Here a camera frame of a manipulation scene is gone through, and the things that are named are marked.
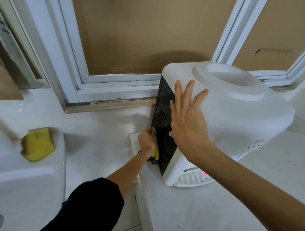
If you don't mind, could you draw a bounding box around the brown cardboard window cover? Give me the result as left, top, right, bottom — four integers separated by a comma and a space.
72, 0, 238, 76
232, 0, 305, 71

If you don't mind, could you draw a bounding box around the white window frame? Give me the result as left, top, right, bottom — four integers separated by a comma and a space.
0, 0, 305, 114

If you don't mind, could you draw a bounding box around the yellow grey cleaning cloth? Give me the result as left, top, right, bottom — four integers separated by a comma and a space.
138, 127, 160, 165

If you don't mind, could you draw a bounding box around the yellow sponge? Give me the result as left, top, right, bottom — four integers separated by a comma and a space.
20, 127, 56, 163

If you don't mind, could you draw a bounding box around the person's right hand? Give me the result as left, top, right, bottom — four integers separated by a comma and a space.
168, 79, 214, 163

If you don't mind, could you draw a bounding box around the white water dispenser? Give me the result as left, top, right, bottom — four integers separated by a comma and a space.
150, 61, 296, 188

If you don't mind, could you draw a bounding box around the white drip tray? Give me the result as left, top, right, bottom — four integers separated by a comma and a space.
173, 168, 215, 188

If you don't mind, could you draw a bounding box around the person's left hand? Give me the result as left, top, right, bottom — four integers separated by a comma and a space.
138, 128, 158, 159

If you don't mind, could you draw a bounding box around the white ceramic sink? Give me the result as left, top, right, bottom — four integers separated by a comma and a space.
0, 128, 67, 231

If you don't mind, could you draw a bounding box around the large taped brown cardboard sheet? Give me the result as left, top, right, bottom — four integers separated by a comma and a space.
0, 64, 24, 101

